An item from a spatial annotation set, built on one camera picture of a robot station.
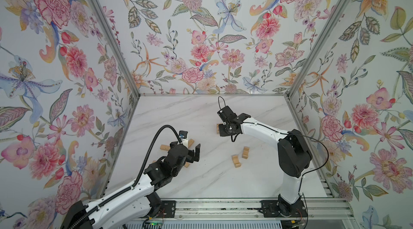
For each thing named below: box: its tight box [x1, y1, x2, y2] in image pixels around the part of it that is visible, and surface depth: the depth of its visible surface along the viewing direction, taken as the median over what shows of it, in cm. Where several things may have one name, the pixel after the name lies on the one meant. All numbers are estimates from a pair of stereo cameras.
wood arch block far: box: [241, 146, 250, 160], surface depth 94 cm
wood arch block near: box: [231, 154, 242, 169], surface depth 92 cm
